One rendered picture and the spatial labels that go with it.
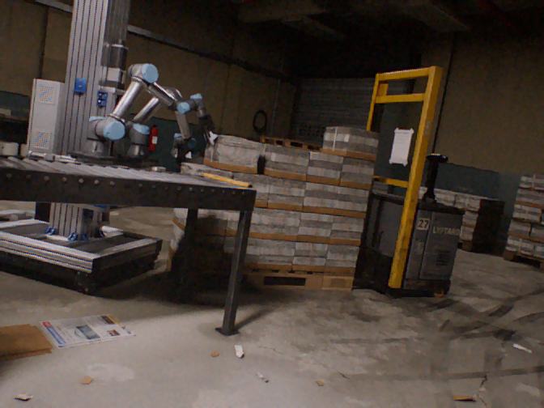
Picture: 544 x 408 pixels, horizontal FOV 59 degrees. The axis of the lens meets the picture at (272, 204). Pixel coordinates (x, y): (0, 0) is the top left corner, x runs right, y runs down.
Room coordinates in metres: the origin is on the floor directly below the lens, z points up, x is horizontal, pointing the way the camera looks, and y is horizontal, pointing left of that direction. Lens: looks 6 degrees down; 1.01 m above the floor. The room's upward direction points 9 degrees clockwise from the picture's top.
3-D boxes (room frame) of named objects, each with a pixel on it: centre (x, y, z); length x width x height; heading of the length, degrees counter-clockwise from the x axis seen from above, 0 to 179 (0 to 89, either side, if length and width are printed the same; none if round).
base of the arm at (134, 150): (3.42, 1.01, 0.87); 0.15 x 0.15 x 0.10
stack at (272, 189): (3.61, 0.11, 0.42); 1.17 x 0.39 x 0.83; 115
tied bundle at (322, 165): (3.79, -0.27, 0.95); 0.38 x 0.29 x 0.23; 25
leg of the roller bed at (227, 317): (2.53, 0.13, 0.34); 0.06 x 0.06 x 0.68; 43
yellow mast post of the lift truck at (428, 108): (3.80, -1.08, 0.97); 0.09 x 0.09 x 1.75; 25
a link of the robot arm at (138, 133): (3.43, 1.01, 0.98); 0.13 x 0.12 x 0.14; 53
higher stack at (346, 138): (3.92, -0.54, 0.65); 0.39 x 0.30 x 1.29; 25
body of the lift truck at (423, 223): (4.26, -1.27, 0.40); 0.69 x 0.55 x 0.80; 25
